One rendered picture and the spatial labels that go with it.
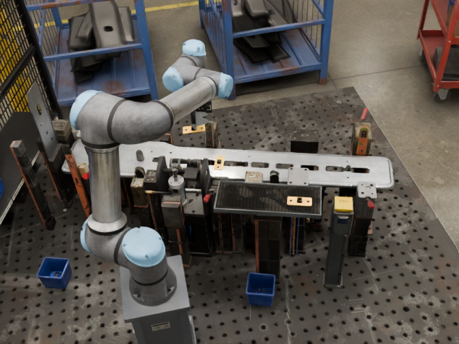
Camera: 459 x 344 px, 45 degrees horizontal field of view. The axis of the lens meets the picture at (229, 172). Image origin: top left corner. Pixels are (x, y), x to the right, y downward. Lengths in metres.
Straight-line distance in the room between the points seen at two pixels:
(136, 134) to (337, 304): 1.16
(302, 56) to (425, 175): 1.42
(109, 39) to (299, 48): 1.51
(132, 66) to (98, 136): 3.04
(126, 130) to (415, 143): 2.87
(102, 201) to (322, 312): 1.01
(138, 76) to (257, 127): 1.67
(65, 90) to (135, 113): 3.01
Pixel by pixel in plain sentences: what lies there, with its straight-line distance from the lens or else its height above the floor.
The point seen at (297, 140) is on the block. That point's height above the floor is 1.03.
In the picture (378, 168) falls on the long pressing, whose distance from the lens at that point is 2.30.
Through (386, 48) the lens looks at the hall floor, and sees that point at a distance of 4.98.
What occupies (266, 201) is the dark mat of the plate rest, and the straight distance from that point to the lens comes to 1.92.
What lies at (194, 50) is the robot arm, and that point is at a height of 1.62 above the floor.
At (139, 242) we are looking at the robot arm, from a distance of 1.62.
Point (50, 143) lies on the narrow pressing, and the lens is 2.48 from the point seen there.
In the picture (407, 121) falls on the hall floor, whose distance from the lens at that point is 4.20.
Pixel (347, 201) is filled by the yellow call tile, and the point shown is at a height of 1.16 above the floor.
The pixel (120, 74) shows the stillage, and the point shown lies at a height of 0.16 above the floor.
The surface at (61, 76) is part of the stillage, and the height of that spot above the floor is 0.16.
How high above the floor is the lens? 2.57
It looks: 44 degrees down
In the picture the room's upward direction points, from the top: 4 degrees counter-clockwise
